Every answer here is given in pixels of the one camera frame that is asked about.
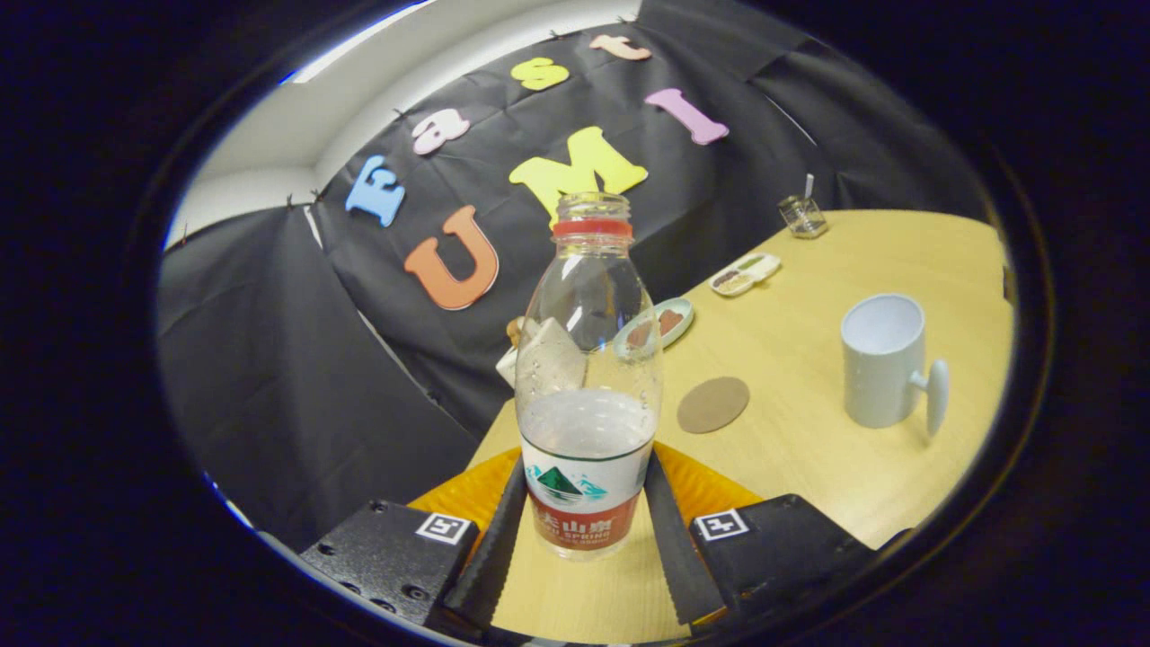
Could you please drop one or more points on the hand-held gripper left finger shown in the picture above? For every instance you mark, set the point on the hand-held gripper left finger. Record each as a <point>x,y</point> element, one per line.
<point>490,557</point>

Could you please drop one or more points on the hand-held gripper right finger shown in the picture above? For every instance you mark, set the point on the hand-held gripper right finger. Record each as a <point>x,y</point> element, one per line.
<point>678,557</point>

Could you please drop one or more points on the clear plastic bottle red label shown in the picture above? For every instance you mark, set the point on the clear plastic bottle red label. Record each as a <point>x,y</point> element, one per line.
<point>588,431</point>

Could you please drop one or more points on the round brown coaster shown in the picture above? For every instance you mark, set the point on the round brown coaster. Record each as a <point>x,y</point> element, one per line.
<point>712,405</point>

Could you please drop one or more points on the wooden table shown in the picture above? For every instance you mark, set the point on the wooden table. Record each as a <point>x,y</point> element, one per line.
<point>809,467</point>

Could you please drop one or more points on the white toaster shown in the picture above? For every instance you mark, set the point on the white toaster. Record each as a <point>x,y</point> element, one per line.
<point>508,367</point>

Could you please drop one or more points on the brown food piece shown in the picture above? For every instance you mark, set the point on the brown food piece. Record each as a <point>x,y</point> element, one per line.
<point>639,336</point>
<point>671,322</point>

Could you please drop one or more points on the brown toast slice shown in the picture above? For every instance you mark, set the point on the brown toast slice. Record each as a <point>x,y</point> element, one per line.
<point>514,331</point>

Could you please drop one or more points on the pale green round plate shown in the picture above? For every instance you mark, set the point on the pale green round plate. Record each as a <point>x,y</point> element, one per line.
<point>678,305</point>

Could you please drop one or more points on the white divided tray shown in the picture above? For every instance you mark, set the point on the white divided tray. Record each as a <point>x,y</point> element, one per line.
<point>744,274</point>

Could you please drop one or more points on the clear square jar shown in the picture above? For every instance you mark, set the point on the clear square jar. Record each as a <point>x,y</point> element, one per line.
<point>802,217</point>

